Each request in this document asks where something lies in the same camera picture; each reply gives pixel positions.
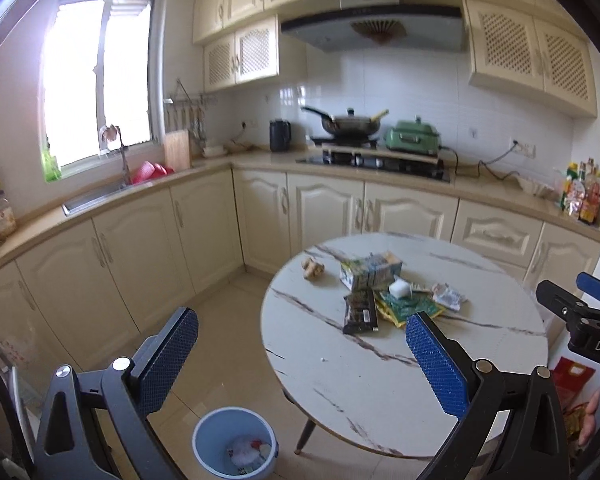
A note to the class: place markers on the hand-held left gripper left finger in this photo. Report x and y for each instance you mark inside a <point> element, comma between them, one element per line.
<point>170,355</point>

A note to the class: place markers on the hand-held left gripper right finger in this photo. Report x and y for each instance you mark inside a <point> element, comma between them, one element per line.
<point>437,370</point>

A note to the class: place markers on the red white checkered snack packet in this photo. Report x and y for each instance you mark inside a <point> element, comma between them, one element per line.
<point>450,296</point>

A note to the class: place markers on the blue trash bin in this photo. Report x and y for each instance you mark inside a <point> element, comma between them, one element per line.
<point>205,440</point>

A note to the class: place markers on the person's right hand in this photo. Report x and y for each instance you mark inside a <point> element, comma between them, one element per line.
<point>597,420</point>

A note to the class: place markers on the red cardboard box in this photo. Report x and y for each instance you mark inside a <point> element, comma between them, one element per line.
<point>575,380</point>

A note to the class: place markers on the yellow green snack packet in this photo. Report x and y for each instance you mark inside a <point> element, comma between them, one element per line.
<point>386,312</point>

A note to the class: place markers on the round marble table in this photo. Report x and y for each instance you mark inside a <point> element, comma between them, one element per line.
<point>360,385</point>

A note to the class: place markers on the cluster of condiment bottles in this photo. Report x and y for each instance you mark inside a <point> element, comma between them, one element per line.
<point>582,195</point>

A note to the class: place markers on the black snack packet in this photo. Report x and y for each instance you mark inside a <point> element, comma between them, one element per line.
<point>360,312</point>

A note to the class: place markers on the white bowl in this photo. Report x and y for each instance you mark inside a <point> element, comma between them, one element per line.
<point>535,187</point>

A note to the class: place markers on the printed drink carton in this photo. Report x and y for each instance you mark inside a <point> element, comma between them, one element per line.
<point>370,271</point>

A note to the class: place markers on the beige kitchen countertop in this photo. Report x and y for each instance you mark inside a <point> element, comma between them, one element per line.
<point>490,187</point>

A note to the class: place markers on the ginger piece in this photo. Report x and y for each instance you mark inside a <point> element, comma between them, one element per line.
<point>312,266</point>

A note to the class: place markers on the steel sink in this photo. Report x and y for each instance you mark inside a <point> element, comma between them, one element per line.
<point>92,200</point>

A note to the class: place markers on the red plastic basin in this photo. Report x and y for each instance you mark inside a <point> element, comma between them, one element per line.
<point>150,172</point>

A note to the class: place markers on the metal faucet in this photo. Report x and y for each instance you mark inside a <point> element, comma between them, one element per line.
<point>124,160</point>

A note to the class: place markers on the wooden cutting board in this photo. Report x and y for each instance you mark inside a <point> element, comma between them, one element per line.
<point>176,150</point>

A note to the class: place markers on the stack of white dishes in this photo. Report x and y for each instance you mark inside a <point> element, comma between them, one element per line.
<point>213,150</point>

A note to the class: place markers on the black glass gas stove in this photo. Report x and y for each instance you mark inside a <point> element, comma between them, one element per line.
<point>375,164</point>

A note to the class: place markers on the large cooking oil bottle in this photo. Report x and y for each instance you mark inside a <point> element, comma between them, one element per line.
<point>2,215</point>

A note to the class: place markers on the green electric cooker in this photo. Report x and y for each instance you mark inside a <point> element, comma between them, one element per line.
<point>412,137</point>

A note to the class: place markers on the green dish soap bottle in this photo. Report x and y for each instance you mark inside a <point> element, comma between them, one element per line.
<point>51,165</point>

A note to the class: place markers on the cream lattice door cabinet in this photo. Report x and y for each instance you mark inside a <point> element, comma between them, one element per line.
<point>530,55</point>
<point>245,55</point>

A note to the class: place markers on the black electric kettle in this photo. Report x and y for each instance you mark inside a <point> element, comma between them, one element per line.
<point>280,136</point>

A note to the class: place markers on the portable black burner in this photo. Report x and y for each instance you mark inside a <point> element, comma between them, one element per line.
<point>345,141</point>

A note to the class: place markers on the black wok with lid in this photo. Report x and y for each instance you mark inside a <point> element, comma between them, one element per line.
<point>350,122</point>

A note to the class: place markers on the sliding window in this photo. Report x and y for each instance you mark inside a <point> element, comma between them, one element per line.
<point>80,75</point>

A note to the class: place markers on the black range hood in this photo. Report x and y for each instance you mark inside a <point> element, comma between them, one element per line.
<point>380,30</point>

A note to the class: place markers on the wall utensil rack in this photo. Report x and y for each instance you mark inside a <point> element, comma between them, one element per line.
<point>190,105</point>

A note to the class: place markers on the cream wall cabinet row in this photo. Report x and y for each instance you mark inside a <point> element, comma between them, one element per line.
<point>240,0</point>

